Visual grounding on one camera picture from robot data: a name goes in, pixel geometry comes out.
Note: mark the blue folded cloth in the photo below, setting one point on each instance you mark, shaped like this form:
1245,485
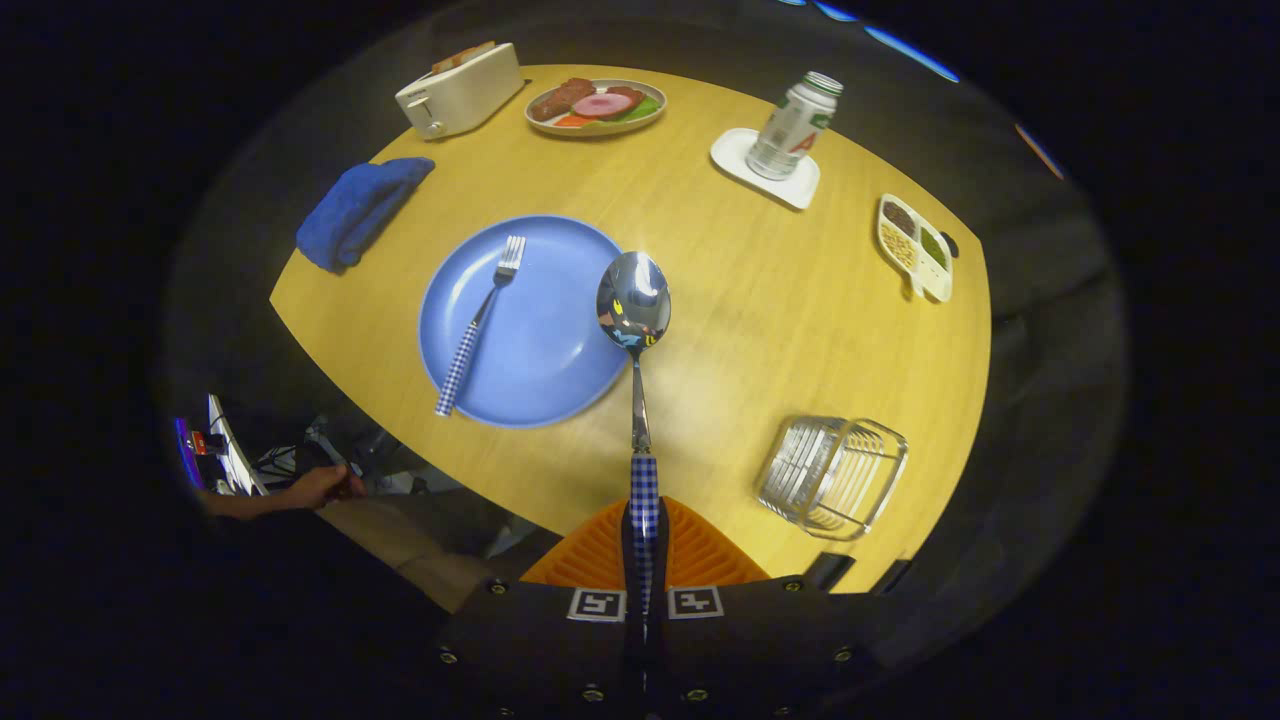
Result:
355,215

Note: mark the white square coaster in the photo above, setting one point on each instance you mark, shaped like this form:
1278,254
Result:
735,155

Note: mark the white toaster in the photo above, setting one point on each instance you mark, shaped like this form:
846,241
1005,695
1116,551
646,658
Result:
465,95

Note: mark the large brown meat piece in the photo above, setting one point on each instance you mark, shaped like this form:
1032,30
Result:
560,98

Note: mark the blue round plate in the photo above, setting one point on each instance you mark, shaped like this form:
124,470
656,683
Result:
540,340

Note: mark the beige food plate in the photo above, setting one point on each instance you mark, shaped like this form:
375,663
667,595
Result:
600,128

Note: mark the toast slice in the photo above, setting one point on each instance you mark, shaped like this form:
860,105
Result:
450,62
478,50

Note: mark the pink ham slice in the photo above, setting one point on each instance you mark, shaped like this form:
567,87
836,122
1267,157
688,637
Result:
602,105

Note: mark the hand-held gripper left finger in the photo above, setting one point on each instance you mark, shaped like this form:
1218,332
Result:
540,650

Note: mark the white drink bottle green cap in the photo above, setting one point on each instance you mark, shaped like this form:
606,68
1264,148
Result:
790,130

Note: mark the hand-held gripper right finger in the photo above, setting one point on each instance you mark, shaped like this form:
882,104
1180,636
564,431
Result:
760,650

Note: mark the white divided condiment dish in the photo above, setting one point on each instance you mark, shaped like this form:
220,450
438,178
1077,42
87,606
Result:
915,250

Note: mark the red tomato slice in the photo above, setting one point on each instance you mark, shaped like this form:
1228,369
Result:
573,121

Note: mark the green lettuce leaf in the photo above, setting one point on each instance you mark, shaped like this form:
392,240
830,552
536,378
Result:
645,110

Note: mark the black table bracket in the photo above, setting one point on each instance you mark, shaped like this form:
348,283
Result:
895,575
828,572

